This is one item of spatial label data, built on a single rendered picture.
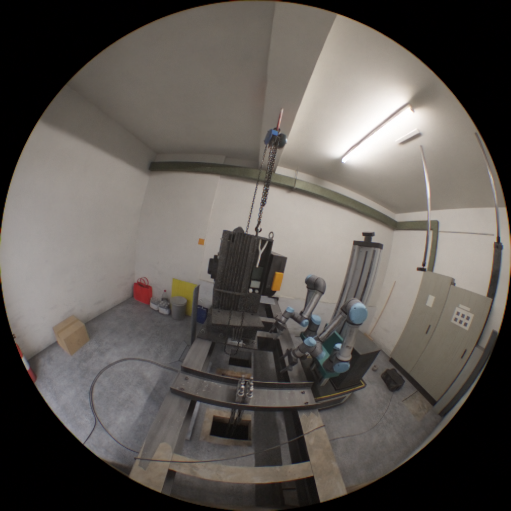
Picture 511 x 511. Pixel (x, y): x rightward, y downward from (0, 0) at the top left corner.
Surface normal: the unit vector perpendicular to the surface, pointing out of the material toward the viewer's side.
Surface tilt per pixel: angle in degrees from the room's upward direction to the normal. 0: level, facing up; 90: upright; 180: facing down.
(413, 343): 90
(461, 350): 90
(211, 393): 0
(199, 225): 90
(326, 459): 0
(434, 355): 90
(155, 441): 0
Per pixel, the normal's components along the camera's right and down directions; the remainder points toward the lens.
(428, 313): -0.98, -0.20
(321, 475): 0.21, -0.97
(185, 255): 0.02, 0.12
